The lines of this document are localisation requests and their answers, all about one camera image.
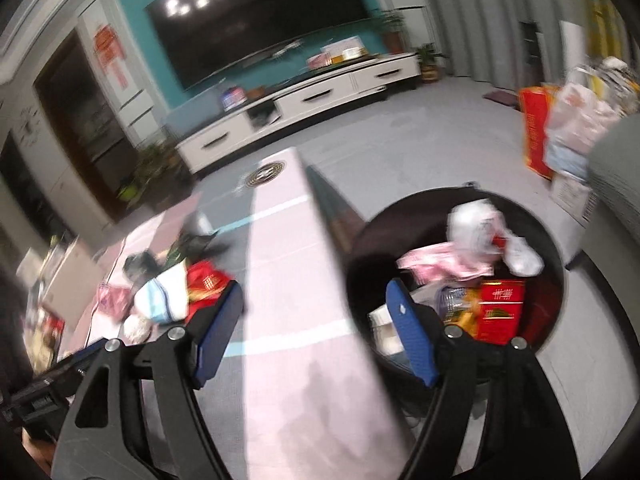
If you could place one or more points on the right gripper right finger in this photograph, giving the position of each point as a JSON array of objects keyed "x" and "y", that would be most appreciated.
[{"x": 418, "y": 328}]

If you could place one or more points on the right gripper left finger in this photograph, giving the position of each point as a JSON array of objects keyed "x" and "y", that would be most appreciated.
[{"x": 212, "y": 329}]

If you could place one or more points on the white paper cup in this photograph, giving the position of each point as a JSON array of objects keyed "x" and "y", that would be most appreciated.
[{"x": 164, "y": 299}]

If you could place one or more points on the dark green foil bag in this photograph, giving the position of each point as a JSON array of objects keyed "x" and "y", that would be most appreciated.
[{"x": 140, "y": 268}]

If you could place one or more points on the green red wafer snack bag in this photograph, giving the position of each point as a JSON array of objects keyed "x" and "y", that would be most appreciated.
[{"x": 192, "y": 248}]

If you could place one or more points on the checked table cloth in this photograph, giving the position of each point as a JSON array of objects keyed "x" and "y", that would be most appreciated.
[{"x": 296, "y": 395}]

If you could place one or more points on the large left potted plant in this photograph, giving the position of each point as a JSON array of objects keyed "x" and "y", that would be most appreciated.
[{"x": 160, "y": 179}]

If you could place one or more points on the white cardboard box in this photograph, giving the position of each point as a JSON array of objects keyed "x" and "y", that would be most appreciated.
[{"x": 573, "y": 196}]

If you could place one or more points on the grey sofa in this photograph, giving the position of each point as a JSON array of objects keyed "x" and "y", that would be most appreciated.
[{"x": 611, "y": 237}]

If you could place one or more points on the small red blue box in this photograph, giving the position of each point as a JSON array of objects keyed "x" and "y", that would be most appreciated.
[{"x": 233, "y": 97}]

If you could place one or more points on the white TV cabinet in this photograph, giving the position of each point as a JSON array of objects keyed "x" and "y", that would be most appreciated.
[{"x": 294, "y": 104}]

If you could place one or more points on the red orange shopping bag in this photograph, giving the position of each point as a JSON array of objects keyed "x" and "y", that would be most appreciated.
[{"x": 535, "y": 105}]

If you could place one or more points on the white pink plastic bag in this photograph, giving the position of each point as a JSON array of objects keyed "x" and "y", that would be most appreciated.
[{"x": 577, "y": 120}]

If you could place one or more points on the potted plant in corner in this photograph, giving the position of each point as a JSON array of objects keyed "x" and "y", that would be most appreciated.
[{"x": 429, "y": 57}]

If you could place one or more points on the potted plant by cabinet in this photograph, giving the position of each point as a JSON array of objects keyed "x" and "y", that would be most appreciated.
[{"x": 391, "y": 28}]

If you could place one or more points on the red Chinese knot decoration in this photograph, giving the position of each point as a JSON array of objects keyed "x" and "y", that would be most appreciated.
[{"x": 108, "y": 52}]

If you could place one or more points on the black television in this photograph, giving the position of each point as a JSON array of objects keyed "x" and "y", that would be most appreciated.
[{"x": 202, "y": 37}]

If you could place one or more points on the black tower appliance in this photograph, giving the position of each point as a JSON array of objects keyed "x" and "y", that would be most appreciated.
[{"x": 534, "y": 67}]

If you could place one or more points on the pile of clothes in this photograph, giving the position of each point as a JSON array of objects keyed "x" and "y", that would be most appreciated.
[{"x": 613, "y": 81}]

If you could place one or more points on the grey curtain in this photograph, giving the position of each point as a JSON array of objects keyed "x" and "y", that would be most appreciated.
[{"x": 482, "y": 38}]

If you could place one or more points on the white paper roll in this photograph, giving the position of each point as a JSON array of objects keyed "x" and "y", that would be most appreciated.
[{"x": 574, "y": 52}]

